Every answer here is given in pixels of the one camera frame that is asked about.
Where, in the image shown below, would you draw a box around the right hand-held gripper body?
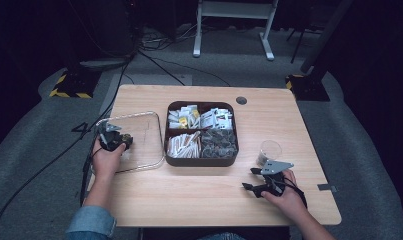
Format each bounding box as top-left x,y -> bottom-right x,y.
260,160 -> 294,197

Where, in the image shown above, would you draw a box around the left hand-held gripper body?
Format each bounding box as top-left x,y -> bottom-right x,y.
97,121 -> 125,153

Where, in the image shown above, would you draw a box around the clear plastic box lid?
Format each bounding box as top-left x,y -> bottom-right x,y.
94,110 -> 166,175

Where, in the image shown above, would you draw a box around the clear glass cup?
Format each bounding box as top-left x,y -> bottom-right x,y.
256,139 -> 284,168

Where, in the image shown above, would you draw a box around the pile of dark packets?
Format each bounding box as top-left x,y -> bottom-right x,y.
201,129 -> 239,159

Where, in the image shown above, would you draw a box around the dark brown square compartment box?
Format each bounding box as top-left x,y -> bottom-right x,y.
163,100 -> 240,168

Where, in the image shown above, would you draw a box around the person's left hand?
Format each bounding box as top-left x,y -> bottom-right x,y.
90,139 -> 127,183

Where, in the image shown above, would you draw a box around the person's right hand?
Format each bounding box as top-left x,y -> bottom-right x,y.
261,169 -> 307,218

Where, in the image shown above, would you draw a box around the grey tape piece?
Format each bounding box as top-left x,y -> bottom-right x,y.
317,183 -> 339,194

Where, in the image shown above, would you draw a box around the pile of white stick packets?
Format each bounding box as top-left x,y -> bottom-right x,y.
167,130 -> 203,159

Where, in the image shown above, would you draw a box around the person's blue jeans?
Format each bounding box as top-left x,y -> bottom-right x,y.
197,232 -> 247,240

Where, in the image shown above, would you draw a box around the pile of white yellow packets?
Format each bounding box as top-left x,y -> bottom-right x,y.
168,104 -> 202,130

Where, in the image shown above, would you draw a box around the black hazard-striped stand base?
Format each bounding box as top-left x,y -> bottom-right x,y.
49,68 -> 102,100
285,73 -> 331,102

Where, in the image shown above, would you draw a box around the pile of white red-print packets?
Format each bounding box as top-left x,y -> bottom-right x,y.
200,107 -> 234,131

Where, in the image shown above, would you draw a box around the blue denim sleeve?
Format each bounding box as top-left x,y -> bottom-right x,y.
65,205 -> 118,240

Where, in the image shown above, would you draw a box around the dark slanted stand pole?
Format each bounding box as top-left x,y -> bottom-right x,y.
300,0 -> 354,75

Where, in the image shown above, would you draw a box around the right hand-held gripper cable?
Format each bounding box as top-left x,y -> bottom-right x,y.
283,176 -> 308,209

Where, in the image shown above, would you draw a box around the hand-held gripper cable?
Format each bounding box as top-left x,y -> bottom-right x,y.
283,176 -> 308,209
79,146 -> 103,206

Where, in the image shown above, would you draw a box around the left hand-held gripper cable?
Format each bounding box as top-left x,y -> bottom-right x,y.
79,146 -> 103,206

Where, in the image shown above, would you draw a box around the long black floor cable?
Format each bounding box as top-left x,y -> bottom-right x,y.
0,56 -> 132,239

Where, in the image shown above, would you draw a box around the thin black floor cable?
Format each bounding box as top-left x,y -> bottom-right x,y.
138,49 -> 186,87
152,57 -> 231,88

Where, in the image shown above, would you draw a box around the tangle of floor cables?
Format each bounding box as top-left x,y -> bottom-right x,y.
138,23 -> 198,53

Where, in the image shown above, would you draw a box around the white metal desk frame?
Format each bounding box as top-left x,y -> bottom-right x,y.
192,0 -> 279,62

